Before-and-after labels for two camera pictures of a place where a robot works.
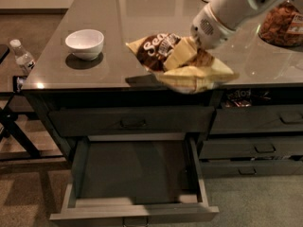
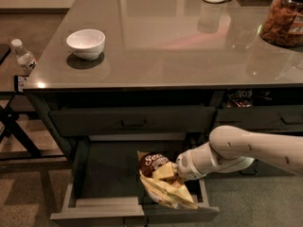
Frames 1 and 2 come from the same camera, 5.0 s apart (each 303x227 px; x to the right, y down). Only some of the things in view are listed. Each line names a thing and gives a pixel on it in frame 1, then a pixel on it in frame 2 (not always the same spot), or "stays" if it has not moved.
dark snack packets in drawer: x=238 y=98 stays
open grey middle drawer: x=134 y=180 stays
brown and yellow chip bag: x=178 y=65 -> x=161 y=179
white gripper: x=206 y=32 -> x=188 y=166
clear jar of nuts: x=281 y=24 stays
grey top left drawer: x=135 y=120 stays
